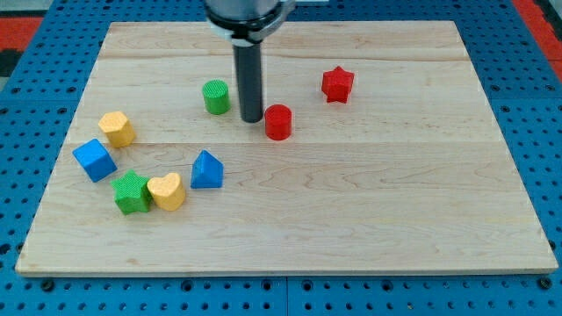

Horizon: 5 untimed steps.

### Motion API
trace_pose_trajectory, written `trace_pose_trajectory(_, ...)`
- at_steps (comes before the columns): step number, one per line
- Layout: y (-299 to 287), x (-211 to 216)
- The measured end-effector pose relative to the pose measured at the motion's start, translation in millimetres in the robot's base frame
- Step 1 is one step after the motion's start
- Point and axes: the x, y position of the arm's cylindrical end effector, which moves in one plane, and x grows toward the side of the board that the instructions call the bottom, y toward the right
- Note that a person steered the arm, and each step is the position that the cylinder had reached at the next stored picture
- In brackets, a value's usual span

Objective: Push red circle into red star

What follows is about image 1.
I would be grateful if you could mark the green star block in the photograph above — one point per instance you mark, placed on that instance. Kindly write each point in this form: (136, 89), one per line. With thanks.
(131, 193)

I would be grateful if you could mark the blue triangle block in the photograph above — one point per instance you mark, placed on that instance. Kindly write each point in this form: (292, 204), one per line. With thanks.
(207, 172)

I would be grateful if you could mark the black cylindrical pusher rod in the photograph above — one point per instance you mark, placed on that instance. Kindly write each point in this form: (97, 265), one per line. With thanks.
(249, 79)

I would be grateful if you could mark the red star block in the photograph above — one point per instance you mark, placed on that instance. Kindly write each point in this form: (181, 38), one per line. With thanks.
(337, 84)

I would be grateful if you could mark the yellow heart block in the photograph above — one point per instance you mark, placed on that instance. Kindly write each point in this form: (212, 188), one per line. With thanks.
(168, 191)

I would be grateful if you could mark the blue cube block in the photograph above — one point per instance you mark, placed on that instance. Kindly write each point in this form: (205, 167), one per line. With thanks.
(96, 161)

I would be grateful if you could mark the yellow hexagon block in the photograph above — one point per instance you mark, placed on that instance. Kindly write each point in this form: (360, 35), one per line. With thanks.
(117, 128)

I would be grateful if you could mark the red cylinder block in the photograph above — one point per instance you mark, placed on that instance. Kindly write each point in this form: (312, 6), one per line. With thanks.
(278, 122)

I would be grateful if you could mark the wooden board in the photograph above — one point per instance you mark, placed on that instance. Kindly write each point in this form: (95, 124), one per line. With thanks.
(410, 177)

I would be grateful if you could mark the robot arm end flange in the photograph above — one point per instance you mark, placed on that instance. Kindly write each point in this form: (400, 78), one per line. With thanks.
(245, 23)

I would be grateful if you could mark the green cylinder block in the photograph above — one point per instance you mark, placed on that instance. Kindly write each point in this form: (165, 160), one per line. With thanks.
(216, 97)

